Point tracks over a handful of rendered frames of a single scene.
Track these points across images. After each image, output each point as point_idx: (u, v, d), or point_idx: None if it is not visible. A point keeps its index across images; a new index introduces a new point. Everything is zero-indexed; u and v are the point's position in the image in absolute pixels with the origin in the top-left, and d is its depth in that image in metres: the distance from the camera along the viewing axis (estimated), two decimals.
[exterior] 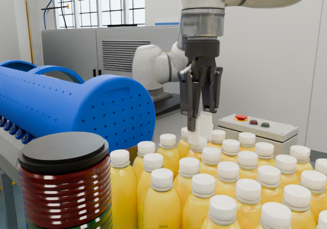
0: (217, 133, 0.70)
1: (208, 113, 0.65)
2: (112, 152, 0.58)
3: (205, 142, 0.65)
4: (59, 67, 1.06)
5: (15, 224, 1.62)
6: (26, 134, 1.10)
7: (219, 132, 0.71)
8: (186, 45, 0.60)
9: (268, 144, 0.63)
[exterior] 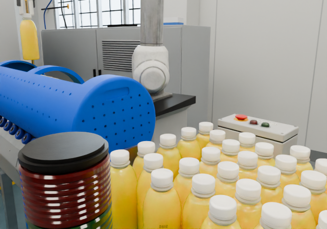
0: (217, 133, 0.70)
1: None
2: (112, 152, 0.58)
3: (27, 13, 1.27)
4: (59, 67, 1.06)
5: (15, 224, 1.62)
6: (26, 134, 1.10)
7: (219, 132, 0.71)
8: None
9: (268, 144, 0.63)
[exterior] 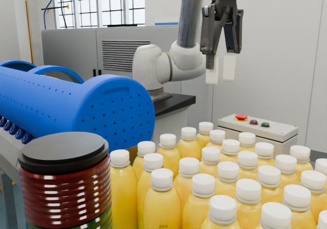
0: (217, 133, 0.70)
1: (232, 53, 0.69)
2: (112, 152, 0.58)
3: None
4: (59, 67, 1.06)
5: (15, 224, 1.62)
6: (26, 135, 1.10)
7: (219, 132, 0.71)
8: None
9: (268, 144, 0.63)
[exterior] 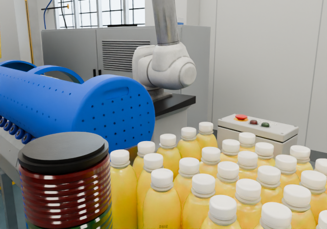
0: None
1: None
2: (112, 152, 0.58)
3: None
4: (59, 67, 1.06)
5: (15, 224, 1.62)
6: (26, 135, 1.10)
7: None
8: None
9: (268, 144, 0.63)
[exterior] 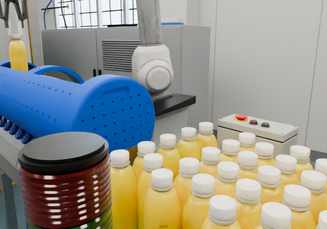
0: (12, 33, 1.25)
1: (18, 20, 1.26)
2: (112, 152, 0.58)
3: None
4: (59, 67, 1.06)
5: (15, 224, 1.62)
6: (26, 135, 1.10)
7: (15, 34, 1.25)
8: None
9: (268, 144, 0.63)
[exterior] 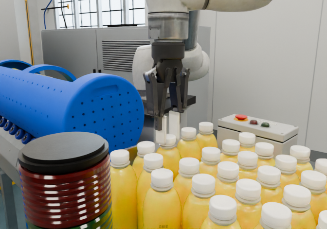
0: None
1: (175, 112, 0.68)
2: (112, 152, 0.58)
3: None
4: (53, 66, 1.10)
5: (15, 224, 1.62)
6: (24, 144, 1.07)
7: None
8: (152, 47, 0.62)
9: (268, 144, 0.63)
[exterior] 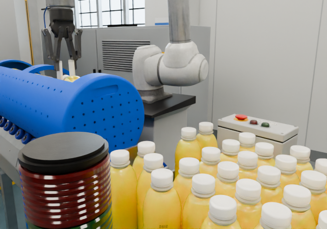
0: None
1: (71, 60, 0.97)
2: (112, 152, 0.58)
3: None
4: (53, 66, 1.10)
5: (15, 224, 1.62)
6: (24, 144, 1.07)
7: None
8: (48, 12, 0.91)
9: (268, 144, 0.63)
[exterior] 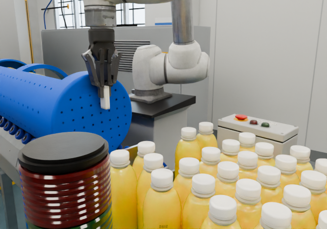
0: None
1: None
2: (112, 152, 0.58)
3: None
4: (46, 65, 1.15)
5: (15, 224, 1.62)
6: (29, 133, 1.09)
7: None
8: (114, 33, 0.83)
9: (268, 144, 0.63)
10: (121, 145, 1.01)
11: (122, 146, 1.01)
